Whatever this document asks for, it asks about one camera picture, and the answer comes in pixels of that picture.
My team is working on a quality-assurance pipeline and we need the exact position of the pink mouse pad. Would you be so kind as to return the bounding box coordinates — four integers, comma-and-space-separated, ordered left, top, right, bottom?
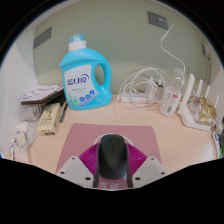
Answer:
54, 122, 162, 191

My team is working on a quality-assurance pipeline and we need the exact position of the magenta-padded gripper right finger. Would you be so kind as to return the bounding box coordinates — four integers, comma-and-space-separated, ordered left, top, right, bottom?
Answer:
125, 143, 168, 188

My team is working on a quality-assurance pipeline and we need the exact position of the white desk shelf unit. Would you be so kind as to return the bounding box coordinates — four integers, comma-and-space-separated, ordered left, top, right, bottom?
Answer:
0, 28, 224, 158

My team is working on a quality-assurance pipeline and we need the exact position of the black pen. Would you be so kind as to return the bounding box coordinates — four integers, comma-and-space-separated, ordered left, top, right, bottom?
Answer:
59, 101, 69, 124

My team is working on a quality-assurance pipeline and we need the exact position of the grey wall socket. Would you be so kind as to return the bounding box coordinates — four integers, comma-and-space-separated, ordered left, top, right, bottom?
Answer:
147, 11, 169, 31

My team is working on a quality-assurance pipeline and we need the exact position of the blue detergent bottle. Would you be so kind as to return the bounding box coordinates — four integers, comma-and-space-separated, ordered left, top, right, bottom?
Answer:
59, 33, 113, 111

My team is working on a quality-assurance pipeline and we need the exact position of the white power strip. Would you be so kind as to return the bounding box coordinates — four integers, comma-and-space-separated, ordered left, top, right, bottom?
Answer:
115, 91, 164, 104

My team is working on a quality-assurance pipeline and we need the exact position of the yellow cardboard box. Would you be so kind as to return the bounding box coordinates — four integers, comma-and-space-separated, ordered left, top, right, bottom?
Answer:
35, 102, 63, 137

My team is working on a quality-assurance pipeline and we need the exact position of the clear plastic bag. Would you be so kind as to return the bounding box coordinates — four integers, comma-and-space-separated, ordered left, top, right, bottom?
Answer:
8, 106, 41, 164

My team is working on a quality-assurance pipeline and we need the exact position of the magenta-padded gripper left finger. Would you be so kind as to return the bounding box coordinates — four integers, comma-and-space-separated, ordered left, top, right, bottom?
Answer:
55, 142, 101, 189

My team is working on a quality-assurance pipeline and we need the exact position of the white wall charger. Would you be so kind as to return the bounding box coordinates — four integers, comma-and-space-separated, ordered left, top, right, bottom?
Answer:
201, 42, 212, 62

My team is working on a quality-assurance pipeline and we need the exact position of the white router with antennas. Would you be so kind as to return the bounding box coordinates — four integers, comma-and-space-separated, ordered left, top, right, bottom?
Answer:
177, 73, 221, 132

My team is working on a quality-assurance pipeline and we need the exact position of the gold foil bag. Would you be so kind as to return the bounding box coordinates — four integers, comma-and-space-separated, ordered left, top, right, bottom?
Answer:
199, 97, 218, 126

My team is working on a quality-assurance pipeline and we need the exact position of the white coiled cable bundle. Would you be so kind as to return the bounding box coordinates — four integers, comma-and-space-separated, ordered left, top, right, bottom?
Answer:
115, 65, 169, 116

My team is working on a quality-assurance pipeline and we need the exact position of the grey blank wall plate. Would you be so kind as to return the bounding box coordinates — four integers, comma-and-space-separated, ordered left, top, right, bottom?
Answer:
33, 26, 53, 50

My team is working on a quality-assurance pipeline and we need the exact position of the white power cable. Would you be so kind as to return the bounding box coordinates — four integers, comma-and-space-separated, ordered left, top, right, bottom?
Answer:
159, 23, 186, 73

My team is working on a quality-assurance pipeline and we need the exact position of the black computer mouse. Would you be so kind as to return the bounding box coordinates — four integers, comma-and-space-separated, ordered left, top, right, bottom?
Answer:
97, 133, 130, 180

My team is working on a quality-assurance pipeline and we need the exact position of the stack of books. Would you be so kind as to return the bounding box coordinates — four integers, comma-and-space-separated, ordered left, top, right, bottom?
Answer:
20, 84, 65, 107

